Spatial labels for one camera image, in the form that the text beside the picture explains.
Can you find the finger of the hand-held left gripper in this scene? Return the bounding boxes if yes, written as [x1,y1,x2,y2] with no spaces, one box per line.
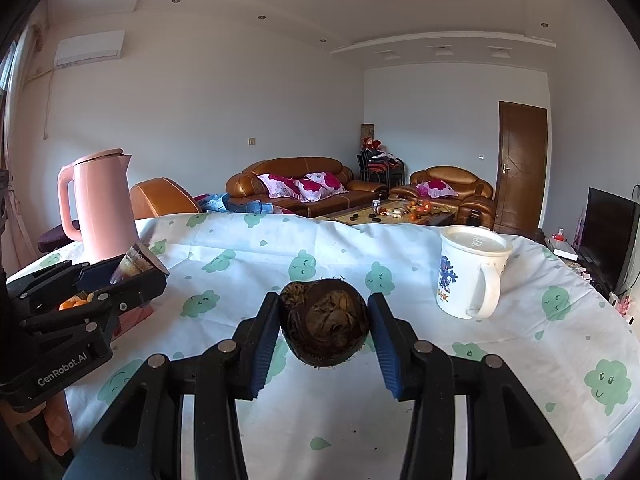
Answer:
[6,255,124,311]
[20,269,169,342]

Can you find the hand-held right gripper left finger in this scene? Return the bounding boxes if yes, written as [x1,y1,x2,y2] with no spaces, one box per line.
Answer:
[62,291,282,480]

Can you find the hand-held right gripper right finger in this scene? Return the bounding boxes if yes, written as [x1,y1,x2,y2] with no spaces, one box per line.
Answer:
[367,292,583,480]

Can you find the pink metal tin box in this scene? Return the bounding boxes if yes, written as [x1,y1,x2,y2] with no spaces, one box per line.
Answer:
[50,290,156,343]

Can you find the dark purple stool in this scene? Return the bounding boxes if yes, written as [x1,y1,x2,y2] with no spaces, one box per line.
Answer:
[37,220,83,254]

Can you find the pink electric kettle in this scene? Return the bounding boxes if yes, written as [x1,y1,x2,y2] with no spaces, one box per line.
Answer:
[56,148,141,264]

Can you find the brown leather chair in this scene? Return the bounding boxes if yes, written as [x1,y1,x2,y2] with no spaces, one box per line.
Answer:
[130,177,203,220]

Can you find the white printed mug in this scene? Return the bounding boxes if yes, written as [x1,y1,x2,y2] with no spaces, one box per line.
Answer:
[434,225,514,320]

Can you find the white tablecloth with green clouds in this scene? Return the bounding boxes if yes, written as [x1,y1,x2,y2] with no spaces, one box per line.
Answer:
[7,211,638,480]

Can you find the blue plaid cloth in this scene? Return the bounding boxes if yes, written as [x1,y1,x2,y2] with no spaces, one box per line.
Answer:
[192,192,296,216]

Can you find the wooden coffee table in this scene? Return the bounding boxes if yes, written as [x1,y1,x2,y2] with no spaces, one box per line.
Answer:
[320,200,458,229]

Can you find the group of snacks and bottles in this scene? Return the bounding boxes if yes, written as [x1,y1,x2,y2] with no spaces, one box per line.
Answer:
[370,200,451,222]

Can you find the floral pink pillow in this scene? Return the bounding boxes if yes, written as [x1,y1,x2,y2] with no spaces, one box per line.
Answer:
[257,174,306,200]
[416,180,457,199]
[292,172,347,204]

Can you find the stacked dark chairs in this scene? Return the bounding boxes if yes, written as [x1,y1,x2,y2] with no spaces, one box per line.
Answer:
[356,149,406,186]

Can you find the brown leather armchair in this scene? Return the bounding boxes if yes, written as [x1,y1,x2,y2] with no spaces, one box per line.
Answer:
[389,166,496,231]

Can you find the brown leather sofa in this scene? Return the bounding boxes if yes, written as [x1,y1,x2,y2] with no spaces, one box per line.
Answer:
[225,156,390,219]

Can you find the white air conditioner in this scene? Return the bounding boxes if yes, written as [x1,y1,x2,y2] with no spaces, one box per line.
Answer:
[54,30,126,68]

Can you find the brown wooden door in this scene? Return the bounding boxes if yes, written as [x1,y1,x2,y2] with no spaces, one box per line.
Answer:
[494,101,549,235]

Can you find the black flat television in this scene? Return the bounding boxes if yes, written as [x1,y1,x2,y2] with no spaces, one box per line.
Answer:
[579,187,640,296]

